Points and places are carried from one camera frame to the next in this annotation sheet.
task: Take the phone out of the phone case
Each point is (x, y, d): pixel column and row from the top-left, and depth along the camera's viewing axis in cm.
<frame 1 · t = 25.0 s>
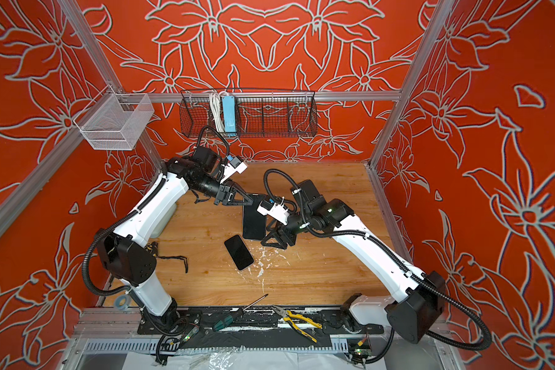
left hand: (249, 201, 67), fingers closed
right hand: (265, 231, 68), fingers open
black phone in case: (254, 222, 68), point 28 cm above the table

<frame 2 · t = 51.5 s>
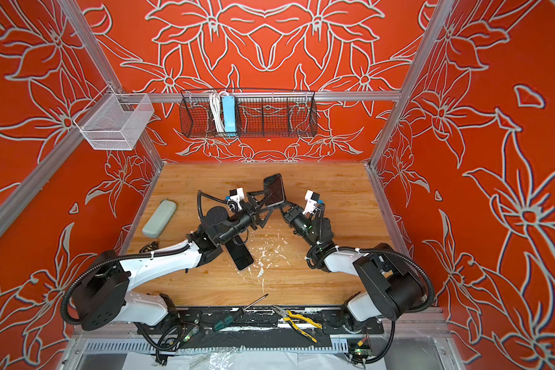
left hand: (273, 198, 70), fingers open
right hand: (274, 199, 75), fingers closed
black phone in case: (274, 185, 85), point 22 cm above the table

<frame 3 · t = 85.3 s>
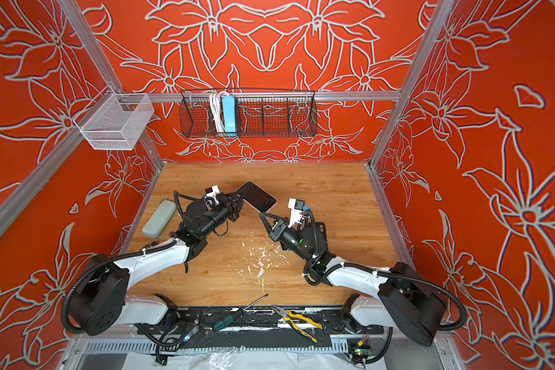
left hand: (248, 190, 75), fingers closed
right hand: (259, 213, 70), fingers closed
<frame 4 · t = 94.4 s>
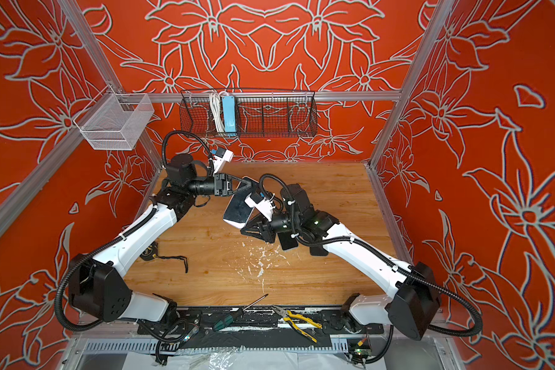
left hand: (248, 185, 66), fingers closed
right hand: (242, 227, 65), fingers closed
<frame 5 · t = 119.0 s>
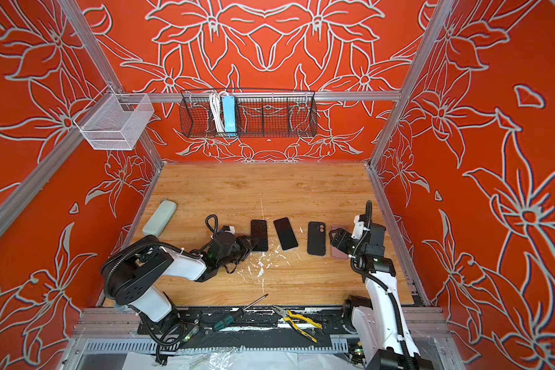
left hand: (259, 242, 88), fingers open
right hand: (337, 234, 82), fingers open
pink phone case: (335, 252, 75), point 15 cm above the table
grey-green glasses case: (159, 218, 97), point 3 cm above the table
